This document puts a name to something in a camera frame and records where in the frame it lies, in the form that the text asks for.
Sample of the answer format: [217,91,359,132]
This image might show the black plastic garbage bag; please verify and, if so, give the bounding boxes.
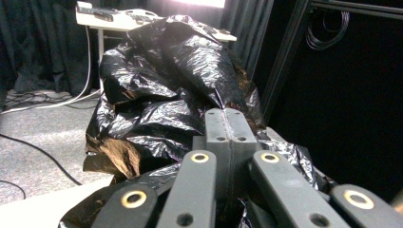
[58,13,335,228]

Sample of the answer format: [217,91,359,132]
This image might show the black metal frame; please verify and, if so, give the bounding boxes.
[260,0,403,125]

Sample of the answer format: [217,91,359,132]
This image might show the white table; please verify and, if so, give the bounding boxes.
[75,1,238,96]

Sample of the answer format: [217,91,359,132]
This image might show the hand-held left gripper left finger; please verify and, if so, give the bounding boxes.
[192,108,232,198]

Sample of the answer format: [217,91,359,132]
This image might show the black device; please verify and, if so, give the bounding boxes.
[77,5,121,23]

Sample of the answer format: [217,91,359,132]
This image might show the coiled black cable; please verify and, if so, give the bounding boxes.
[305,10,351,51]

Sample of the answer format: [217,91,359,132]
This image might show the bright screen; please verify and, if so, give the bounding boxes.
[179,0,227,10]

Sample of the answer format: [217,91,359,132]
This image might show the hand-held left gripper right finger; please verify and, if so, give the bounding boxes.
[225,108,259,198]

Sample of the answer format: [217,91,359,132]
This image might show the dark curtain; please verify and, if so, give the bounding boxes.
[0,0,103,98]
[221,0,276,79]

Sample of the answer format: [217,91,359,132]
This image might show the black floor cable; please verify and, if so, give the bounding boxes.
[0,132,84,186]
[0,179,27,200]

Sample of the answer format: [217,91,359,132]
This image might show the white cable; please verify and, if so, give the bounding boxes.
[0,25,103,116]

